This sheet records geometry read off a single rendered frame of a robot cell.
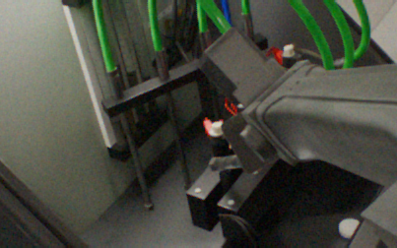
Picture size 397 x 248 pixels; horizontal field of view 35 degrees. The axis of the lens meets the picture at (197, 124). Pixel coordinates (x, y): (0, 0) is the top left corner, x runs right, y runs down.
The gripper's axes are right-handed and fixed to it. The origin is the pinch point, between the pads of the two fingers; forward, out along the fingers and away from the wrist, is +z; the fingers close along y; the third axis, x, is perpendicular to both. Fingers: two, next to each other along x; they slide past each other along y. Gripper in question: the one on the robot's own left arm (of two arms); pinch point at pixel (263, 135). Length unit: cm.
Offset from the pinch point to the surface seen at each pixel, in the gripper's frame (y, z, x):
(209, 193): 8.7, 25.6, 3.1
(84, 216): 31, 44, -5
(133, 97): 12.0, 27.8, -17.4
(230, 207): 7.0, 22.5, 6.6
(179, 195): 13.4, 48.1, 0.7
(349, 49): -19.7, 13.5, -5.4
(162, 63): 4.8, 27.4, -20.1
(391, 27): -44, 53, -9
